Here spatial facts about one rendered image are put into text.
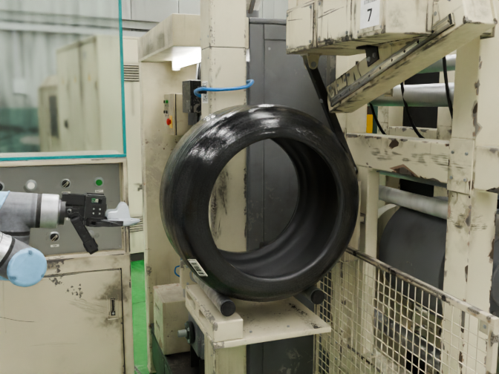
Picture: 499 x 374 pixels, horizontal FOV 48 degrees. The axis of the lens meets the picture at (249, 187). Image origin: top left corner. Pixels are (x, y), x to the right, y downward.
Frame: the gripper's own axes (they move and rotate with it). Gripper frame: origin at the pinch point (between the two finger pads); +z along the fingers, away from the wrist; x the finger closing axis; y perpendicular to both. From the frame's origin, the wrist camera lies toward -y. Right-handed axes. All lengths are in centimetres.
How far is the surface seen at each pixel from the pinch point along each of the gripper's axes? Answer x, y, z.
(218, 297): -5.0, -19.6, 25.1
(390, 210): 45, 2, 113
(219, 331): -10.4, -27.7, 24.7
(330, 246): -13, -2, 55
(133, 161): 359, -14, 50
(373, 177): 21, 17, 88
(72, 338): 58, -58, -10
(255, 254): 15.6, -11.9, 43.0
